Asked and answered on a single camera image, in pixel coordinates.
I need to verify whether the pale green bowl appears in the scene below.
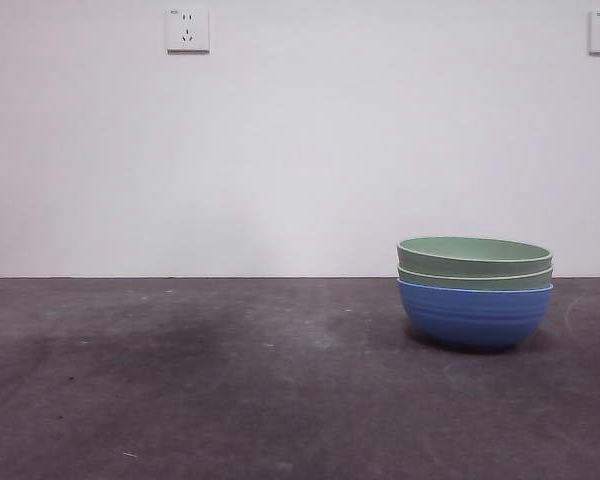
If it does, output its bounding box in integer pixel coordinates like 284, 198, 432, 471
396, 263, 555, 292
396, 236, 555, 275

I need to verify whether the blue ribbed bowl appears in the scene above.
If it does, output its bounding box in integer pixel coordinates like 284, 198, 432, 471
395, 278, 555, 354

